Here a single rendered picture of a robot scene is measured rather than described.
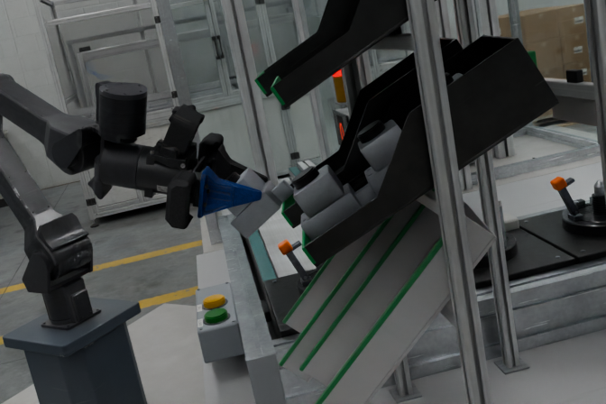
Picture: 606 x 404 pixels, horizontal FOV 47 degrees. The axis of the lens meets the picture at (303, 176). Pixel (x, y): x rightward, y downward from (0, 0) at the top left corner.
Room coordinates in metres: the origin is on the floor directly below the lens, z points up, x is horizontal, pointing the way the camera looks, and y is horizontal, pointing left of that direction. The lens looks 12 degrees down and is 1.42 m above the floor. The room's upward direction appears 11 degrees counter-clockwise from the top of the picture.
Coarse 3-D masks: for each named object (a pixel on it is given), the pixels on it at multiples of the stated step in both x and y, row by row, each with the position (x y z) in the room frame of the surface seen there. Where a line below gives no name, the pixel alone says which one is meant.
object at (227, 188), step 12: (204, 180) 0.81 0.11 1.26; (216, 180) 0.83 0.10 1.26; (204, 192) 0.82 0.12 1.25; (216, 192) 0.84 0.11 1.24; (228, 192) 0.84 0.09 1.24; (240, 192) 0.84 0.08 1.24; (252, 192) 0.84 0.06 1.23; (204, 204) 0.82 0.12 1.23; (216, 204) 0.83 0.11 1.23; (228, 204) 0.84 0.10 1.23; (240, 204) 0.84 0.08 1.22
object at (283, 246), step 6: (282, 246) 1.13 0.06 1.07; (288, 246) 1.13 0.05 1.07; (294, 246) 1.13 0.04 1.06; (282, 252) 1.13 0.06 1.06; (288, 252) 1.13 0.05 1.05; (294, 258) 1.13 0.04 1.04; (294, 264) 1.13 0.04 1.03; (300, 264) 1.13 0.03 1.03; (300, 270) 1.13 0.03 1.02; (300, 276) 1.13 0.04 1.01; (306, 276) 1.13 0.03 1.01
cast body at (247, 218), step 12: (228, 180) 0.86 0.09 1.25; (240, 180) 0.85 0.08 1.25; (252, 180) 0.86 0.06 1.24; (264, 192) 0.84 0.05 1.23; (276, 192) 0.86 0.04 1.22; (288, 192) 0.86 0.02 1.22; (252, 204) 0.85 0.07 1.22; (264, 204) 0.85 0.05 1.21; (276, 204) 0.84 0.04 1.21; (240, 216) 0.85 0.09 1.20; (252, 216) 0.85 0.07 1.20; (264, 216) 0.85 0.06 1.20; (240, 228) 0.85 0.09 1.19; (252, 228) 0.85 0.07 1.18
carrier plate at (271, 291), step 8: (264, 280) 1.25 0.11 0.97; (272, 280) 1.24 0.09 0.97; (280, 280) 1.23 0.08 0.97; (288, 280) 1.23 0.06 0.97; (296, 280) 1.22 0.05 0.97; (264, 288) 1.25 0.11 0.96; (272, 288) 1.20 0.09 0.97; (280, 288) 1.20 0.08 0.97; (288, 288) 1.19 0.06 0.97; (296, 288) 1.18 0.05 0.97; (272, 296) 1.17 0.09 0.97; (280, 296) 1.16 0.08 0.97; (288, 296) 1.15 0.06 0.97; (296, 296) 1.14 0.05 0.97; (272, 304) 1.13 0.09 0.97; (280, 304) 1.12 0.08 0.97; (288, 304) 1.12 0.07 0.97; (272, 312) 1.12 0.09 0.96; (280, 312) 1.09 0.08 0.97; (288, 312) 1.08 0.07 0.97; (280, 320) 1.05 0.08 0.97; (280, 328) 1.02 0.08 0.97; (288, 328) 1.02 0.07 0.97; (280, 336) 1.02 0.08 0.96
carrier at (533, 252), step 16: (512, 224) 1.27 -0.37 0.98; (512, 240) 1.16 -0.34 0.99; (528, 240) 1.20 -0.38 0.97; (512, 256) 1.13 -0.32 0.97; (528, 256) 1.12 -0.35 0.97; (544, 256) 1.11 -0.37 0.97; (560, 256) 1.10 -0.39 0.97; (480, 272) 1.09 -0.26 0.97; (512, 272) 1.07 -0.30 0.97; (528, 272) 1.07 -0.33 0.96; (480, 288) 1.06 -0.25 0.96
